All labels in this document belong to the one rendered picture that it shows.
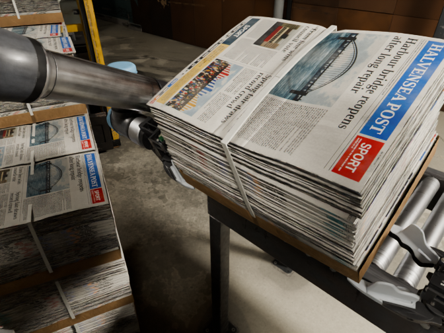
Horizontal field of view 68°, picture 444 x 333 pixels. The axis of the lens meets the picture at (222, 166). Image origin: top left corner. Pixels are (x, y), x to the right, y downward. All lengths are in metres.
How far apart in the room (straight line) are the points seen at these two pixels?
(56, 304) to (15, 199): 0.35
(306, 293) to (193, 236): 0.68
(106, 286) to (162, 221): 0.95
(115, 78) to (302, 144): 0.38
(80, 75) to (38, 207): 0.47
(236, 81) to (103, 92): 0.24
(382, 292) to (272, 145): 0.27
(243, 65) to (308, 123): 0.18
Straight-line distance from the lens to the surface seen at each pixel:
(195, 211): 2.08
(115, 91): 0.64
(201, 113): 0.49
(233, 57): 0.58
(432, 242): 0.95
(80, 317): 1.24
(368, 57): 0.53
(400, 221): 0.97
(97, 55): 2.50
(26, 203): 1.00
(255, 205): 0.54
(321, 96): 0.47
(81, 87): 0.59
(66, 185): 1.02
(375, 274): 0.81
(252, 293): 1.69
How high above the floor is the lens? 1.39
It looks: 34 degrees down
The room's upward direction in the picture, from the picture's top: straight up
